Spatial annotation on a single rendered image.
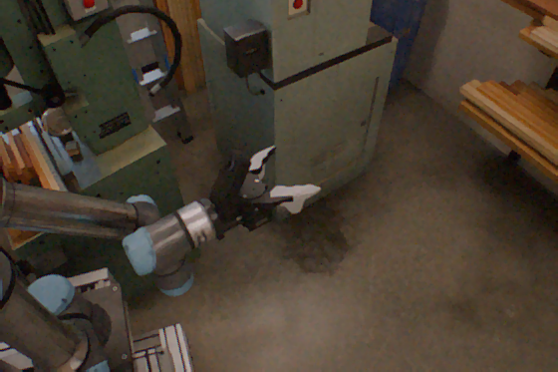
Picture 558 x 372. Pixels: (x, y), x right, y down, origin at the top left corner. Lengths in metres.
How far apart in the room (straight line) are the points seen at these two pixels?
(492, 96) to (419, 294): 1.01
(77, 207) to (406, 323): 1.59
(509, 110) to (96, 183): 1.78
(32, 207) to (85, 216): 0.10
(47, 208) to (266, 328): 1.37
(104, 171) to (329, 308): 1.15
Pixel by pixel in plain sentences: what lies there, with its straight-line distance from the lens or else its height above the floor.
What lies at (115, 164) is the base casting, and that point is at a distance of 1.50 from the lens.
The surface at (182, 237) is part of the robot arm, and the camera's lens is 0.72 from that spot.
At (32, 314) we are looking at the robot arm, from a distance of 0.75.
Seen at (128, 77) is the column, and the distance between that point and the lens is 1.43.
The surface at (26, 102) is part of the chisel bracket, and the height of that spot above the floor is 1.07.
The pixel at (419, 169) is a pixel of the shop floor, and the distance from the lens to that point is 2.55.
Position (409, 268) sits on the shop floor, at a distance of 2.15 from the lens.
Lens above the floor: 1.84
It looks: 49 degrees down
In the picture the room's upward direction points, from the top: straight up
